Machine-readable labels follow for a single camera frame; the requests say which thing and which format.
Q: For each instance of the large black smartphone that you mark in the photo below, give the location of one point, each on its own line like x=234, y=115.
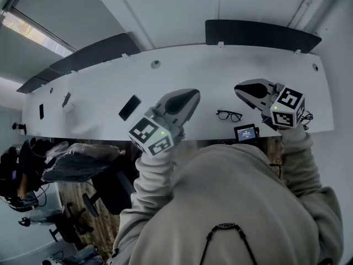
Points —
x=129, y=108

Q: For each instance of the short dark divider panel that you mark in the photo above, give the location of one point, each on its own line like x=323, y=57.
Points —
x=36, y=81

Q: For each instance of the small black screen device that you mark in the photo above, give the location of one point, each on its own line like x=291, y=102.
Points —
x=245, y=134

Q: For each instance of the black handheld device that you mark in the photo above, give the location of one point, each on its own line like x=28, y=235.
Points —
x=66, y=99

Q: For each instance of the black clamp-mounted camera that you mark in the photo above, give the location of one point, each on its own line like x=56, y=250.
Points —
x=20, y=126

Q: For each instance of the black eyeglasses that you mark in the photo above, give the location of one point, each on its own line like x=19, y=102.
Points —
x=229, y=114

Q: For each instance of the white device stand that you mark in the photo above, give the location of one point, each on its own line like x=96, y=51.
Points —
x=70, y=108

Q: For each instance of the white pipe bundle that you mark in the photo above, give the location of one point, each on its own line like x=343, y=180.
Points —
x=306, y=7

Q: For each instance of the black chair wheel base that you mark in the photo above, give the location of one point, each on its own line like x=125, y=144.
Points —
x=71, y=225

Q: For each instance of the white round device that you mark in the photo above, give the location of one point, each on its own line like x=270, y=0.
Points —
x=51, y=261

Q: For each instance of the small black smartphone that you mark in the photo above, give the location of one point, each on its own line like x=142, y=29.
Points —
x=41, y=111

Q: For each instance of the long dark divider panel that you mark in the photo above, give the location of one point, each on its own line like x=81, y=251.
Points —
x=262, y=34

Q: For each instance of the person in white coat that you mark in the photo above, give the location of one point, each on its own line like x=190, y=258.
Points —
x=234, y=203

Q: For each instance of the window with roller blinds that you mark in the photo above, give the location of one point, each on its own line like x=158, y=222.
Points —
x=27, y=30

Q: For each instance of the chair with plastic cover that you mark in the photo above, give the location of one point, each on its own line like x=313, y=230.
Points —
x=77, y=164

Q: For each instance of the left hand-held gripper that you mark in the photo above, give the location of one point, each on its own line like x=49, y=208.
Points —
x=149, y=134

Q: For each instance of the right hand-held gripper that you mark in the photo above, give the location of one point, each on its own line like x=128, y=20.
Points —
x=286, y=106

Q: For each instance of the person's left forearm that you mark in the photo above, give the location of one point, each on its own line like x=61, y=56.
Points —
x=154, y=175

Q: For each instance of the black bag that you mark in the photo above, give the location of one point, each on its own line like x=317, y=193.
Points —
x=11, y=161

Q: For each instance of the person's right forearm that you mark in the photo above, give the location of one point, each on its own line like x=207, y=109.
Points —
x=300, y=161

